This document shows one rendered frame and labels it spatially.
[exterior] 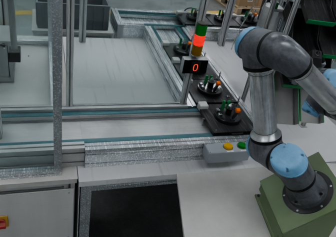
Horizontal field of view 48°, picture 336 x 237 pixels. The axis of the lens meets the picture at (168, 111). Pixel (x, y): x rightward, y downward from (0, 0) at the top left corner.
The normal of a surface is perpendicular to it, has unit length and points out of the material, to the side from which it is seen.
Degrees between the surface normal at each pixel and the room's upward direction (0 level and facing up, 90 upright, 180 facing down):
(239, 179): 0
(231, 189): 0
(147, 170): 0
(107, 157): 90
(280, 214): 41
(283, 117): 45
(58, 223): 90
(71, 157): 90
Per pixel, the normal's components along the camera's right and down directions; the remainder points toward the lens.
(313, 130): 0.15, -0.82
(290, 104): 0.18, -0.18
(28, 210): 0.26, 0.58
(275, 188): -0.52, -0.66
